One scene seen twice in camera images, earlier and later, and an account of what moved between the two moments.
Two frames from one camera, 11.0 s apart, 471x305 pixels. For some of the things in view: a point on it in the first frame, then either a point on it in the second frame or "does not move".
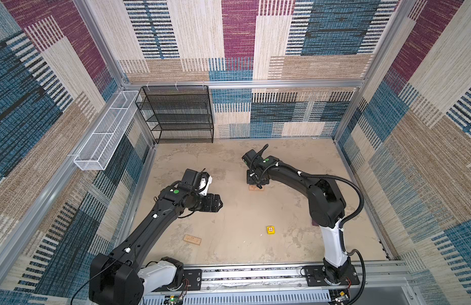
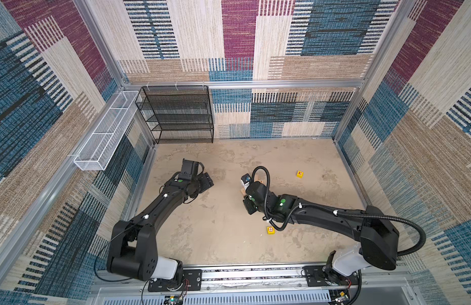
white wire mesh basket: [99, 148] does not move
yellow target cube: [271, 230] does not move
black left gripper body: [205, 204] → [204, 182]
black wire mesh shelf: [178, 114] does not move
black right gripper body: [252, 178] → [251, 206]
